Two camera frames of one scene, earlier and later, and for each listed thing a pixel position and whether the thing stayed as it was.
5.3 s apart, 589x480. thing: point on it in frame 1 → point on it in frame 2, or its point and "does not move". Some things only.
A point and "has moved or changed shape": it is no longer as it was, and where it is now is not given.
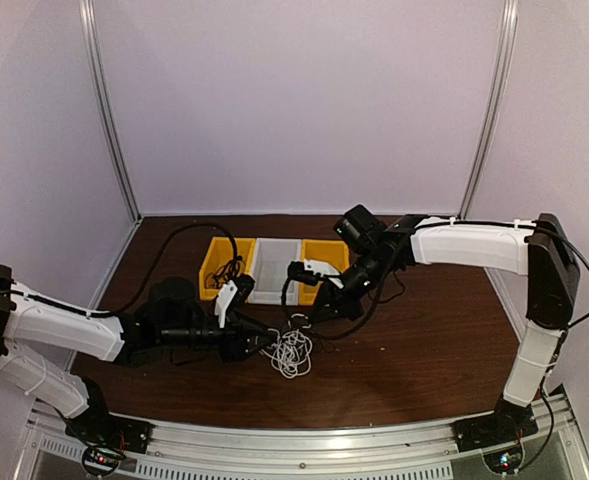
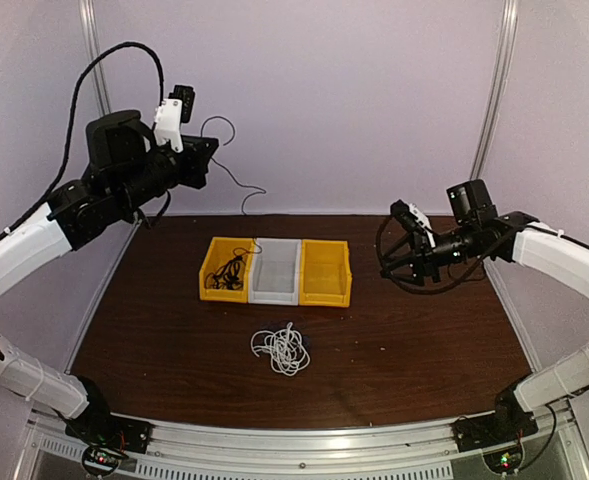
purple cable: (319, 345) has moved or changed shape
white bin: (271, 260) does not move
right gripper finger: (323, 300) → (406, 248)
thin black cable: (224, 273) has moved or changed shape
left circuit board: (100, 461) does not move
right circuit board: (504, 462) does not move
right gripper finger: (334, 316) → (405, 271)
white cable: (290, 352) has moved or changed shape
